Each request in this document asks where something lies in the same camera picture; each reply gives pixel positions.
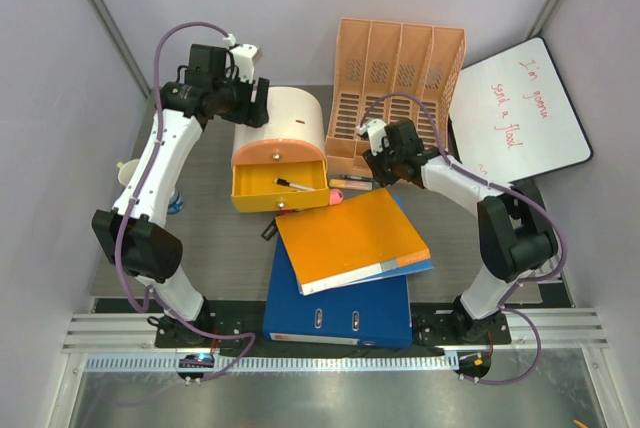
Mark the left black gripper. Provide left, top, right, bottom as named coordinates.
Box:
left=213, top=69, right=270, bottom=129

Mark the white arched drawer cabinet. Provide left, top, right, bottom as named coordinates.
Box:
left=231, top=87, right=326, bottom=190

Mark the orange desk file organizer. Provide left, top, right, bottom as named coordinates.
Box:
left=325, top=18, right=466, bottom=178

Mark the yellow cabinet drawer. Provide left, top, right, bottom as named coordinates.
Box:
left=231, top=161, right=329, bottom=213

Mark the black marker pen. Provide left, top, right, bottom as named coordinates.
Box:
left=274, top=178, right=314, bottom=192

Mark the orange folder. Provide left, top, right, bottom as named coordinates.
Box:
left=276, top=189, right=433, bottom=296

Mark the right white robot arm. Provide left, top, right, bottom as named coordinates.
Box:
left=358, top=119, right=558, bottom=343

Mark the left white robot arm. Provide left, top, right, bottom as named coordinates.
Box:
left=91, top=78, right=270, bottom=347

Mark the white dry-erase board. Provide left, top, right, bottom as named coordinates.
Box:
left=449, top=37, right=593, bottom=182

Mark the small blue-label bottle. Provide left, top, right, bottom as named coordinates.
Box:
left=167, top=188, right=184, bottom=215

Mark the black binder clip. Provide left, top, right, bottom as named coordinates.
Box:
left=261, top=225, right=278, bottom=241

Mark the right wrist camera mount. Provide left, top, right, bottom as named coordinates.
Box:
left=358, top=119, right=387, bottom=156

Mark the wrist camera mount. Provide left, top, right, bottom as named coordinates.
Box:
left=223, top=34, right=262, bottom=82
left=358, top=119, right=387, bottom=156

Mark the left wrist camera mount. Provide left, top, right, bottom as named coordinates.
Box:
left=223, top=34, right=262, bottom=82

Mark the blue ring binder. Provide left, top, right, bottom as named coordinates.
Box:
left=262, top=189, right=433, bottom=349

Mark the perforated cable tray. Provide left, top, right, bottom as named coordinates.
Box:
left=84, top=352, right=459, bottom=374

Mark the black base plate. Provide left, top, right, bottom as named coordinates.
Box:
left=153, top=310, right=512, bottom=349

